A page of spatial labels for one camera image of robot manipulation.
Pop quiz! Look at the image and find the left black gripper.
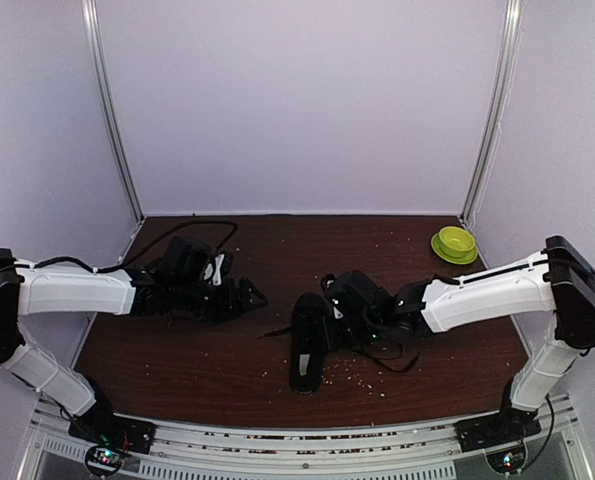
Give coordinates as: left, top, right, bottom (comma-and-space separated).
172, 276, 268, 326

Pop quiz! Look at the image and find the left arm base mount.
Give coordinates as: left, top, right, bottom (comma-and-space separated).
68, 417, 156, 478

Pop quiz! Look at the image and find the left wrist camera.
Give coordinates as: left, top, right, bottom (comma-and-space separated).
162, 236, 234, 287

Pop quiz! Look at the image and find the left aluminium frame post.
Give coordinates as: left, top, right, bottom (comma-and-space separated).
81, 0, 145, 223

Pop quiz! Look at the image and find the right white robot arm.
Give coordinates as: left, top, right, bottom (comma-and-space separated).
321, 236, 595, 442

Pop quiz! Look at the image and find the aluminium frame post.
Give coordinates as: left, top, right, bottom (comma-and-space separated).
460, 0, 523, 228
81, 0, 145, 223

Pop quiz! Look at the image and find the right aluminium frame post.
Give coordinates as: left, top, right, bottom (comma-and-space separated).
460, 0, 523, 228

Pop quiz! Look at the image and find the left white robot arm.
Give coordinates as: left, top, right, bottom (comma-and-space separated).
0, 238, 268, 444

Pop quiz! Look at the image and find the front aluminium rail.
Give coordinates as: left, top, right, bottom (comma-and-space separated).
13, 395, 595, 479

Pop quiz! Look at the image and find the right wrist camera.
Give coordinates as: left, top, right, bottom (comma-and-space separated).
320, 274, 344, 320

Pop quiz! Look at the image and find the green bowl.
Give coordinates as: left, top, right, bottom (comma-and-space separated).
431, 226, 478, 265

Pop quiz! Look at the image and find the black sneaker shoe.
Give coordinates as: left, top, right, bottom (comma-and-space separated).
289, 292, 329, 395

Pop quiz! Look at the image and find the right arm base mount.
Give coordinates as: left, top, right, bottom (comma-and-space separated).
454, 414, 541, 476

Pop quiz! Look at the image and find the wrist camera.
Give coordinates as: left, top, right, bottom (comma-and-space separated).
320, 274, 344, 320
162, 236, 234, 287

